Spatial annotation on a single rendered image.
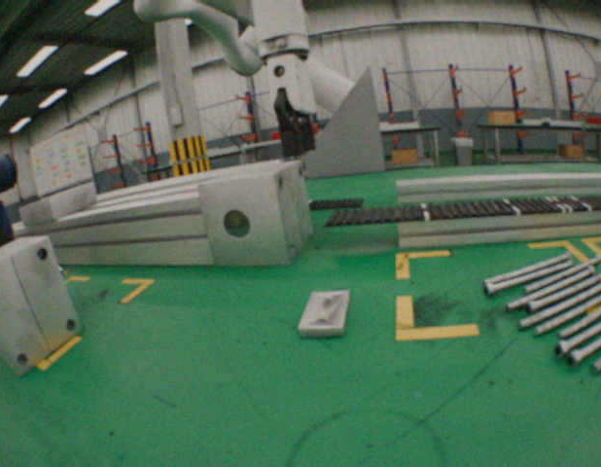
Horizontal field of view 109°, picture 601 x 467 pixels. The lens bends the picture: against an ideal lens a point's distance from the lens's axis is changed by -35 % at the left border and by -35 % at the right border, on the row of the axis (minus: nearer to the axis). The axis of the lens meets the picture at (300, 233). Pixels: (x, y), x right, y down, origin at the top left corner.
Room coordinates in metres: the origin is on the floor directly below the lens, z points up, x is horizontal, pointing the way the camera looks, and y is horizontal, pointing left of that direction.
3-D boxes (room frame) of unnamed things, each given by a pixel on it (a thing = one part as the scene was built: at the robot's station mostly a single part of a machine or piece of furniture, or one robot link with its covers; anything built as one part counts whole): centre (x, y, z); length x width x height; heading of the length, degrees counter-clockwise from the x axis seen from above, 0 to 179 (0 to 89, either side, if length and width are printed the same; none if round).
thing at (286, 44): (0.55, -0.02, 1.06); 0.09 x 0.08 x 0.03; 161
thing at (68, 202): (0.51, 0.46, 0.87); 0.16 x 0.11 x 0.07; 71
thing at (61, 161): (4.99, 4.14, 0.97); 1.51 x 0.50 x 1.95; 92
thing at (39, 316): (0.21, 0.28, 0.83); 0.11 x 0.10 x 0.10; 157
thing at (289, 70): (0.55, -0.02, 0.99); 0.10 x 0.07 x 0.11; 161
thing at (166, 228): (0.51, 0.46, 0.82); 0.80 x 0.10 x 0.09; 71
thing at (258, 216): (0.38, 0.04, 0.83); 0.12 x 0.09 x 0.10; 161
